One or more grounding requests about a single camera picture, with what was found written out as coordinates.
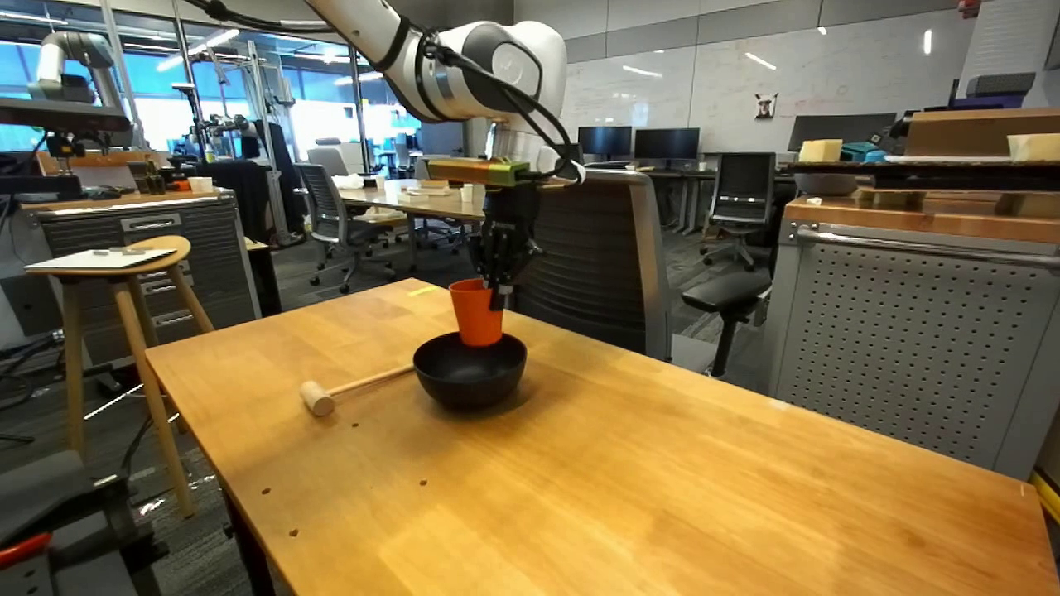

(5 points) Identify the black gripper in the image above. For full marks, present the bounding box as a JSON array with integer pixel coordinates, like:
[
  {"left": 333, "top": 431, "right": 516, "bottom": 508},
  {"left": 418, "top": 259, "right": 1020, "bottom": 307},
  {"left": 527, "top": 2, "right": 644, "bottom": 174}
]
[{"left": 479, "top": 178, "right": 548, "bottom": 313}]

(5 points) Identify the orange cup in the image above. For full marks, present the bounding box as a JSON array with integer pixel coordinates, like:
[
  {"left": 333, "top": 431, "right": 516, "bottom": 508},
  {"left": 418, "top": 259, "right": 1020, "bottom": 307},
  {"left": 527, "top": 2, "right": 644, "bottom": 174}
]
[{"left": 446, "top": 273, "right": 510, "bottom": 350}]

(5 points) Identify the black bowl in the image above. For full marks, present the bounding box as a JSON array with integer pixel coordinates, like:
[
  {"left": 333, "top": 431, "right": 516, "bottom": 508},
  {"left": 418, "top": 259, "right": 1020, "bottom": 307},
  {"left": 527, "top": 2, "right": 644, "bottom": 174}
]
[{"left": 410, "top": 331, "right": 529, "bottom": 418}]

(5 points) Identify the grey mesh chair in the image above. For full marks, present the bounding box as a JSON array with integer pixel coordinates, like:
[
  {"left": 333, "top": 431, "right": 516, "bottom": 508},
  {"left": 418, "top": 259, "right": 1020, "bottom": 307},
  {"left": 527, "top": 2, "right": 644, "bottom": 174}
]
[{"left": 510, "top": 164, "right": 677, "bottom": 364}]

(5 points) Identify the grey office chair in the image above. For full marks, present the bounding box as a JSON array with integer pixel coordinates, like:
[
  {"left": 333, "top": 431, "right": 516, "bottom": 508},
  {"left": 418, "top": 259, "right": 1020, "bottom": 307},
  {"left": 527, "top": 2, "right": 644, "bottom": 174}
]
[{"left": 292, "top": 160, "right": 415, "bottom": 291}]

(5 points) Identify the wooden mallet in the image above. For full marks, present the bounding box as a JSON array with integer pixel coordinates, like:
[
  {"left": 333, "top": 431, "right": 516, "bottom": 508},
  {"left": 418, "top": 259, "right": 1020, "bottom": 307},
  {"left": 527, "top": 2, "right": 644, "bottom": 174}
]
[{"left": 299, "top": 359, "right": 421, "bottom": 420}]

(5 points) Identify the black office chair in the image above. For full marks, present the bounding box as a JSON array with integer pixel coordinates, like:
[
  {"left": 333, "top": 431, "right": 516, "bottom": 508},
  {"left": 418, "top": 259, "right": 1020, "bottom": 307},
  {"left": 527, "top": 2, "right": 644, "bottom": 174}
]
[{"left": 680, "top": 148, "right": 778, "bottom": 379}]

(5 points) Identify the grey drawer cabinet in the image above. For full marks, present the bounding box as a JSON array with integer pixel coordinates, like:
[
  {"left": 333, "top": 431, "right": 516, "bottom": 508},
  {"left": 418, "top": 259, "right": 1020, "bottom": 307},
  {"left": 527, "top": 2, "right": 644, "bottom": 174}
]
[{"left": 20, "top": 189, "right": 265, "bottom": 357}]

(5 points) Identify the wide black computer monitor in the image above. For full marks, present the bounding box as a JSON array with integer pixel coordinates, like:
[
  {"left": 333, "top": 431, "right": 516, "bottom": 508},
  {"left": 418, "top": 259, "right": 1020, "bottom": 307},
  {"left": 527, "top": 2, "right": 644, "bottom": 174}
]
[{"left": 784, "top": 110, "right": 900, "bottom": 155}]

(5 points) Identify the wooden stool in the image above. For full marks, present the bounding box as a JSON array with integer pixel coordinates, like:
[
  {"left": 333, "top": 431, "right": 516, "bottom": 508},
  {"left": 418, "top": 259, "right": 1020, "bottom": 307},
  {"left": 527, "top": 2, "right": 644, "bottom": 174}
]
[{"left": 47, "top": 231, "right": 217, "bottom": 519}]

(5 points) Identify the grey perforated cabinet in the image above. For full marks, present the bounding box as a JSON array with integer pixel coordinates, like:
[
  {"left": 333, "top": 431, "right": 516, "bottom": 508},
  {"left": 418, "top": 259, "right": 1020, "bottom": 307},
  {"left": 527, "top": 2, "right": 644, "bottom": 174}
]
[{"left": 764, "top": 196, "right": 1060, "bottom": 482}]

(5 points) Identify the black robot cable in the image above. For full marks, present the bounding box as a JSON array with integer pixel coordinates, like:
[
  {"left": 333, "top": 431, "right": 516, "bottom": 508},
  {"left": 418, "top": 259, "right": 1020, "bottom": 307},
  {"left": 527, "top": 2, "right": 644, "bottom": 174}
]
[{"left": 418, "top": 29, "right": 591, "bottom": 184}]

